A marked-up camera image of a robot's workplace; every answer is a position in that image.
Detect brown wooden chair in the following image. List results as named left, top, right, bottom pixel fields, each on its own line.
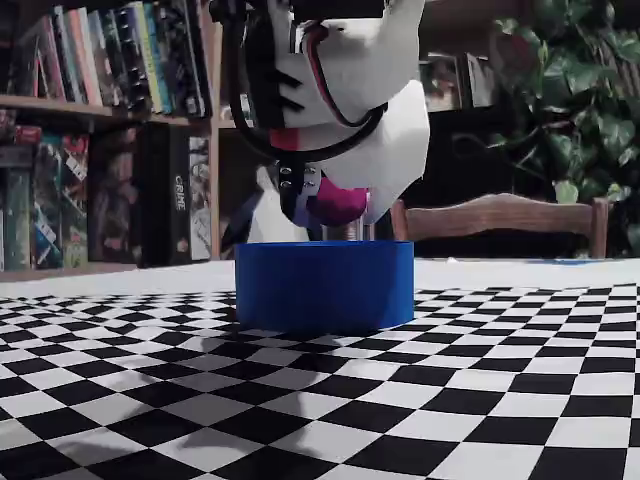
left=390, top=192, right=612, bottom=259

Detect black box with crime print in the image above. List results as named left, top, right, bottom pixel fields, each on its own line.
left=167, top=127, right=194, bottom=266

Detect wooden bookshelf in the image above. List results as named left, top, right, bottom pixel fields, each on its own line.
left=0, top=0, right=241, bottom=274

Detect pink faceted ball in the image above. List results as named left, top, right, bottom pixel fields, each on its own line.
left=307, top=177, right=372, bottom=227

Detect green leafy plant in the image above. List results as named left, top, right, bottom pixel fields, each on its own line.
left=479, top=0, right=640, bottom=204

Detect blue round box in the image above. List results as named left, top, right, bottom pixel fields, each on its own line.
left=234, top=239, right=416, bottom=334

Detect black white checkerboard paper mat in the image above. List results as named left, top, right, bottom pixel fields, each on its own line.
left=0, top=257, right=640, bottom=480

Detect thick black cable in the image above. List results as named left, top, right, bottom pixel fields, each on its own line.
left=209, top=0, right=391, bottom=164

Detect red white black servo wire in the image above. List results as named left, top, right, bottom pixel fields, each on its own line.
left=294, top=22, right=389, bottom=129

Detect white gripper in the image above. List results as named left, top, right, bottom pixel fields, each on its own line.
left=239, top=0, right=432, bottom=226

